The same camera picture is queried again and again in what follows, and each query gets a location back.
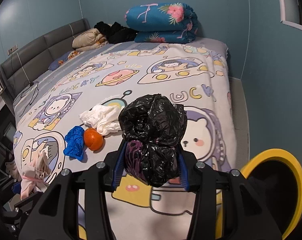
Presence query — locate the grey pink cloth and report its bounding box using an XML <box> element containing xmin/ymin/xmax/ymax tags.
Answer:
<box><xmin>5</xmin><ymin>150</ymin><xmax>51</xmax><ymax>200</ymax></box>

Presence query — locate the white tissue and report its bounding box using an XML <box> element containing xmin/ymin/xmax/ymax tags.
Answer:
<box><xmin>79</xmin><ymin>105</ymin><xmax>121</xmax><ymax>136</ymax></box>

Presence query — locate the black plastic bag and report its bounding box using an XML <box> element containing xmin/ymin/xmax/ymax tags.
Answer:
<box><xmin>118</xmin><ymin>94</ymin><xmax>187</xmax><ymax>187</ymax></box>

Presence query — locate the yellow rimmed trash bin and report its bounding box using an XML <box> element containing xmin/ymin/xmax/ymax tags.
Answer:
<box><xmin>214</xmin><ymin>148</ymin><xmax>302</xmax><ymax>240</ymax></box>

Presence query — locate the cartoon print bed sheet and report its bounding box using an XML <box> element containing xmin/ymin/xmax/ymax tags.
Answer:
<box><xmin>13</xmin><ymin>38</ymin><xmax>236</xmax><ymax>239</ymax></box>

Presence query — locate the blue cartoon pillow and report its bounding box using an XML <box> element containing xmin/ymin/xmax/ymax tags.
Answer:
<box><xmin>48</xmin><ymin>50</ymin><xmax>80</xmax><ymax>71</ymax></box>

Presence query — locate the beige folded blanket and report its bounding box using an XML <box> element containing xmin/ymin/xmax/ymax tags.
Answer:
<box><xmin>72</xmin><ymin>28</ymin><xmax>108</xmax><ymax>51</ymax></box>

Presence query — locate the black clothes pile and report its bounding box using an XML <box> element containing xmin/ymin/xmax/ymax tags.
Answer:
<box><xmin>94</xmin><ymin>21</ymin><xmax>138</xmax><ymax>44</ymax></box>

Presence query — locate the grey padded headboard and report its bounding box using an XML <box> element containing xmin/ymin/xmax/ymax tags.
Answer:
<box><xmin>0</xmin><ymin>18</ymin><xmax>90</xmax><ymax>100</ymax></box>

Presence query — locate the blue floral folded quilt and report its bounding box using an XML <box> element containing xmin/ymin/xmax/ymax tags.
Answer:
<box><xmin>124</xmin><ymin>2</ymin><xmax>198</xmax><ymax>44</ymax></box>

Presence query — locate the black charging cable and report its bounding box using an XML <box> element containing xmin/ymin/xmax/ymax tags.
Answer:
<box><xmin>14</xmin><ymin>52</ymin><xmax>40</xmax><ymax>118</ymax></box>

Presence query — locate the wall power socket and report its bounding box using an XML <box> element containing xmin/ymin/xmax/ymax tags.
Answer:
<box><xmin>7</xmin><ymin>44</ymin><xmax>18</xmax><ymax>55</ymax></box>

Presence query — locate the window with grey frame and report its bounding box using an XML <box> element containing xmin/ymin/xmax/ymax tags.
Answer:
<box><xmin>279</xmin><ymin>0</ymin><xmax>302</xmax><ymax>31</ymax></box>

